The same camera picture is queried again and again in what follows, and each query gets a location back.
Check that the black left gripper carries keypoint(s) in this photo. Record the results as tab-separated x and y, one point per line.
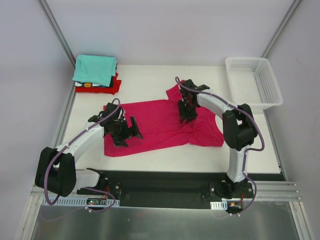
127	132

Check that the folded teal t shirt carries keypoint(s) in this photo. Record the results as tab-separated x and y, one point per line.
97	70

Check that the folded dark printed t shirt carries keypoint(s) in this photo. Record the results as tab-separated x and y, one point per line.
89	87

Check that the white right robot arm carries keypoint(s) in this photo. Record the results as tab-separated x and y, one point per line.
238	128

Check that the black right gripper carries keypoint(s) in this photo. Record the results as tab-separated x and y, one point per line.
187	110

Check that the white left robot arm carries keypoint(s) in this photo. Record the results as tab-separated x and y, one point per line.
56	171

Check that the white plastic basket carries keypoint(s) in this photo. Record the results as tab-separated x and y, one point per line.
252	81

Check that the crimson pink t shirt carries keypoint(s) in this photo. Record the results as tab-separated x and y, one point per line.
159	123

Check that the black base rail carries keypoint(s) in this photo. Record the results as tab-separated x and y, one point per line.
154	189

